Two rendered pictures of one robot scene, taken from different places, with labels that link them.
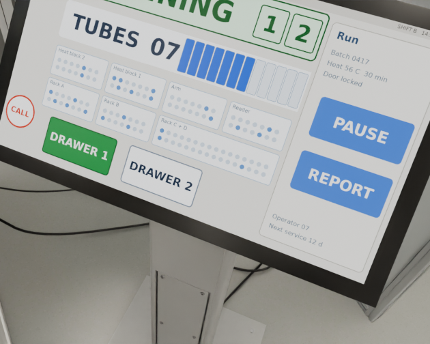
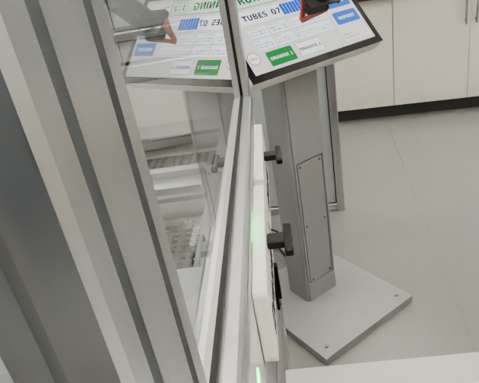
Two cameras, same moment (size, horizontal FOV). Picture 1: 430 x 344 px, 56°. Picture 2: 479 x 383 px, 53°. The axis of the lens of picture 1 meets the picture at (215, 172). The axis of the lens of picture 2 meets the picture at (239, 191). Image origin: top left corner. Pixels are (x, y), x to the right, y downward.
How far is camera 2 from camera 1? 135 cm
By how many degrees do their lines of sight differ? 41
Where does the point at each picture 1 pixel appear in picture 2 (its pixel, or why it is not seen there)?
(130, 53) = (268, 18)
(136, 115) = (287, 33)
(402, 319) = (350, 199)
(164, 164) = (308, 42)
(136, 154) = (299, 45)
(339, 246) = (362, 30)
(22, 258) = not seen: hidden behind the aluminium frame
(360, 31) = not seen: outside the picture
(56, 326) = not seen: hidden behind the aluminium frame
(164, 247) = (297, 135)
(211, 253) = (315, 115)
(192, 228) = (331, 54)
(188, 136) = (305, 30)
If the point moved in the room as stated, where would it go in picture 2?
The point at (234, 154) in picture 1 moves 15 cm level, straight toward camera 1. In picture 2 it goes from (319, 26) to (364, 24)
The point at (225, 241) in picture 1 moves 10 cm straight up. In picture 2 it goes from (342, 51) to (340, 16)
